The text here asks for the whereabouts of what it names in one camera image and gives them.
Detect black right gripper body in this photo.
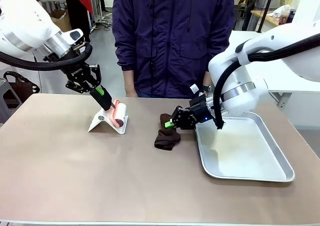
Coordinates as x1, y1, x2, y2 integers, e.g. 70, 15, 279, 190
189, 95, 218, 124

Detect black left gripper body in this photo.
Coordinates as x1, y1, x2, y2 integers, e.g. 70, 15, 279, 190
61, 60, 92, 87

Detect brown terry cloth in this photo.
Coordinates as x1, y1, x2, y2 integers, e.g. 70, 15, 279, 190
153, 112, 181, 152

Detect lint roller with orange frame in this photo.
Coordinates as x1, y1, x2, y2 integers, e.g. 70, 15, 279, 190
89, 86, 128, 129

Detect person's right forearm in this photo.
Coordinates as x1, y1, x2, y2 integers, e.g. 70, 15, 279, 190
123, 70, 136, 87

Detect person's left forearm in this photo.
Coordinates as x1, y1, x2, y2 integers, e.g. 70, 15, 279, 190
202, 72, 213, 87

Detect person's right hand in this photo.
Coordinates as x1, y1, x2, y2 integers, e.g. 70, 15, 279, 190
125, 84, 139, 98

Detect blue jeans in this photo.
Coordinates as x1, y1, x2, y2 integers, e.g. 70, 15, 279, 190
136, 90, 193, 99

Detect white folded roller stand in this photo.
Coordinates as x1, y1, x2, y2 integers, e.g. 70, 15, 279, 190
87, 107, 130, 136

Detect cardboard box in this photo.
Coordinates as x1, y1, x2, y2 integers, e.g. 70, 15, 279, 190
49, 9, 73, 33

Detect silver metal tray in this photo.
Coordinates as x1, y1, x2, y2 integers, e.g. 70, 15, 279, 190
194, 110, 296, 183

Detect person in red coat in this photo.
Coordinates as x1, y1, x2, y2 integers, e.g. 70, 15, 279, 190
62, 0, 94, 43

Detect person in purple jacket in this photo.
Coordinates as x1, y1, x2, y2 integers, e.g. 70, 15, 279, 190
111, 0, 236, 99

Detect white side table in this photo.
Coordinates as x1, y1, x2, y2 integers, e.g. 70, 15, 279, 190
267, 88, 320, 109

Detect wooden work table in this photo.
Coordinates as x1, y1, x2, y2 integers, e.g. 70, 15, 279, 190
250, 9, 288, 27

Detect black tripod stand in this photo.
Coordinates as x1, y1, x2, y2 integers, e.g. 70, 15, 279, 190
256, 0, 277, 33

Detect white plastic bag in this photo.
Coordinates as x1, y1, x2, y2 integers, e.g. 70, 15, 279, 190
272, 4, 291, 19

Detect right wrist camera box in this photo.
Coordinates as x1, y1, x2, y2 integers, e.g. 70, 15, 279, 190
189, 84, 206, 98

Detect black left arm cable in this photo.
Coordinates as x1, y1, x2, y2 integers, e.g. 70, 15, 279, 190
0, 42, 92, 72

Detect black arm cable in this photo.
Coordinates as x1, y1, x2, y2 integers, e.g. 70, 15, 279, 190
0, 42, 92, 72
211, 32, 320, 131

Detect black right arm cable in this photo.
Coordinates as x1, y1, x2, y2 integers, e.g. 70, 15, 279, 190
211, 32, 320, 131

